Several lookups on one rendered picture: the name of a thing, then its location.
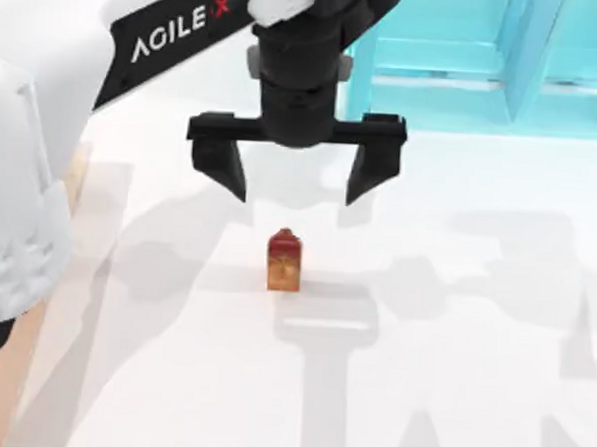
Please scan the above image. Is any light blue rack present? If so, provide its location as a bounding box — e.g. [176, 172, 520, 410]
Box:
[340, 0, 597, 141]

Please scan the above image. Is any small orange and red carton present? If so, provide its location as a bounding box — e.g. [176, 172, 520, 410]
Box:
[265, 226, 306, 294]

